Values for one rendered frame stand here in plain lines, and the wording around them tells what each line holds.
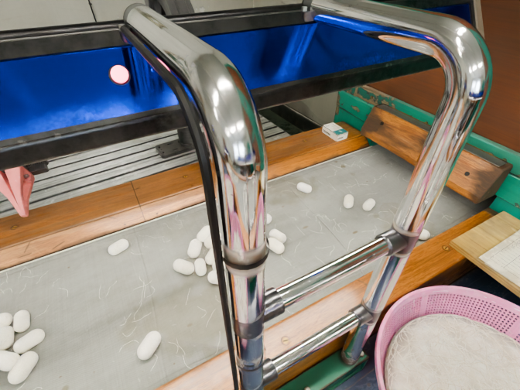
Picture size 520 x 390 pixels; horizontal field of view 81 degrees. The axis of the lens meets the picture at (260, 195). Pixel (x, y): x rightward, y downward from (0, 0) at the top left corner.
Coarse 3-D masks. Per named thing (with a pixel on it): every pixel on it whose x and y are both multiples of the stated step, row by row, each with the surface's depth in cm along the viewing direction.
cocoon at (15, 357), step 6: (0, 354) 38; (6, 354) 38; (12, 354) 38; (18, 354) 38; (0, 360) 37; (6, 360) 37; (12, 360) 37; (0, 366) 37; (6, 366) 37; (12, 366) 37
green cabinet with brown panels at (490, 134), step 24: (504, 0) 48; (504, 24) 49; (504, 48) 50; (432, 72) 61; (504, 72) 51; (360, 96) 78; (384, 96) 72; (408, 96) 67; (432, 96) 63; (504, 96) 52; (432, 120) 63; (480, 120) 56; (504, 120) 53; (480, 144) 56; (504, 144) 54
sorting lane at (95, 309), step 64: (320, 192) 65; (384, 192) 65; (64, 256) 52; (128, 256) 52; (320, 256) 52; (64, 320) 43; (128, 320) 43; (192, 320) 43; (0, 384) 37; (64, 384) 37; (128, 384) 37
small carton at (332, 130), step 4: (328, 124) 80; (332, 124) 80; (324, 128) 79; (328, 128) 78; (332, 128) 78; (336, 128) 78; (340, 128) 78; (324, 132) 80; (328, 132) 78; (332, 132) 77; (336, 132) 76; (340, 132) 76; (344, 132) 76; (332, 136) 77; (336, 136) 76; (340, 136) 76; (344, 136) 77; (336, 140) 76
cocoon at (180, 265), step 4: (176, 260) 49; (180, 260) 49; (184, 260) 49; (176, 264) 48; (180, 264) 48; (184, 264) 48; (188, 264) 48; (192, 264) 49; (176, 268) 48; (180, 268) 48; (184, 268) 48; (188, 268) 48; (192, 268) 48; (180, 272) 49; (184, 272) 48; (188, 272) 48; (192, 272) 49
